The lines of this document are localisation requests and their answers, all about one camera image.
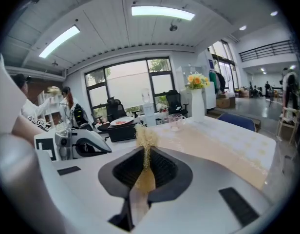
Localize beige checked tablecloth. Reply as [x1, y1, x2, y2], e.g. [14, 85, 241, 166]
[101, 115, 277, 191]

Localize blue chair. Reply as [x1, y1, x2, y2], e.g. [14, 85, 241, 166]
[217, 113, 257, 133]

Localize black-framed window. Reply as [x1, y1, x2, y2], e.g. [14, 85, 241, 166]
[84, 57, 176, 123]

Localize wooden rack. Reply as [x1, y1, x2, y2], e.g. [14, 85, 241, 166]
[276, 107, 300, 141]

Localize white water dispenser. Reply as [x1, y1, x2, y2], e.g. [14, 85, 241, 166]
[142, 103, 157, 126]

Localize yellow flower bouquet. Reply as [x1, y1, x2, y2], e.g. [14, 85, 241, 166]
[185, 73, 211, 90]

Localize white plate with red stain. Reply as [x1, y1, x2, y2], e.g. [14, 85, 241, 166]
[110, 117, 135, 126]

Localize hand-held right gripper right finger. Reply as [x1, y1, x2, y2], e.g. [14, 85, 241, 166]
[137, 147, 275, 234]

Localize long ceiling light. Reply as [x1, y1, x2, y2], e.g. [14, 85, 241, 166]
[38, 25, 80, 59]
[131, 5, 196, 21]

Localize black balcony railing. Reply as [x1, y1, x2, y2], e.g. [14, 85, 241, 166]
[239, 39, 298, 63]

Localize clear glass cup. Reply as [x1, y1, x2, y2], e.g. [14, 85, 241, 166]
[167, 113, 187, 132]

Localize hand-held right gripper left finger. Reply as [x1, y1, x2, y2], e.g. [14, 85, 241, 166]
[37, 146, 145, 234]

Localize black office chair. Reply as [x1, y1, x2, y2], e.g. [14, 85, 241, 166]
[106, 97, 128, 123]
[166, 89, 189, 118]

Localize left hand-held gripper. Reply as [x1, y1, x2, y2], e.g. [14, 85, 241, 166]
[34, 128, 113, 161]

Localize white cabinet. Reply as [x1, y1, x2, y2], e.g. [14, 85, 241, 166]
[203, 50, 217, 111]

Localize water dispenser bottle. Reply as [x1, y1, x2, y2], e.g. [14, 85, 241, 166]
[141, 88, 150, 104]

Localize white shelf unit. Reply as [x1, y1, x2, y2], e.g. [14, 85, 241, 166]
[37, 90, 63, 126]

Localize person's left forearm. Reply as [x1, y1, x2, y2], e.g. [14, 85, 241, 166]
[11, 116, 45, 147]

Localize black box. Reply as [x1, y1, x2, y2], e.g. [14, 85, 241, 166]
[107, 122, 147, 143]

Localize white vase with flowers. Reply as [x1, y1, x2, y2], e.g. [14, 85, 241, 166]
[175, 66, 206, 117]

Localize clothes rack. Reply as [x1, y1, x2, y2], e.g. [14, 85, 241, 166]
[208, 69, 226, 95]

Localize cardboard box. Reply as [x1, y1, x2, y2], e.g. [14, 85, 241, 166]
[216, 97, 231, 109]

